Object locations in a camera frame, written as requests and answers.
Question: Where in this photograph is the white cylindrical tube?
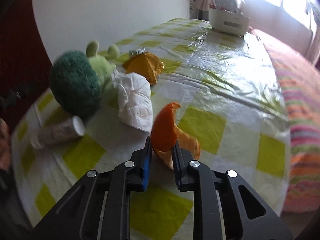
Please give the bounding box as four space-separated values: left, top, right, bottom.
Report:
30 116 86 150

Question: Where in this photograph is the white storage caddy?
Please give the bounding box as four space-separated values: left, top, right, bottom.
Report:
208 8 251 37

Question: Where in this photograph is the green broccoli plush toy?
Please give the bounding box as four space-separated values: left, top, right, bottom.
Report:
49 41 119 119

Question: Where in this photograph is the orange foil wrapper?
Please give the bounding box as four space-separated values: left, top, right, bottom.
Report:
122 48 164 85

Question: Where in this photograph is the dark red door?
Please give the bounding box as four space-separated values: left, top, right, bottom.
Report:
1 0 52 131

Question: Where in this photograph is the white tissue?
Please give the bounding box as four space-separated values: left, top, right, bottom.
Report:
112 70 153 132

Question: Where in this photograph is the orange peel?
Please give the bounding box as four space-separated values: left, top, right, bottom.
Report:
150 102 201 169

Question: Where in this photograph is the striped bed cover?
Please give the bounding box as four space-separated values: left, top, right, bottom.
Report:
251 29 319 213

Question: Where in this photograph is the person left hand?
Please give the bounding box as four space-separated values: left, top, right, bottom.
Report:
0 119 11 171

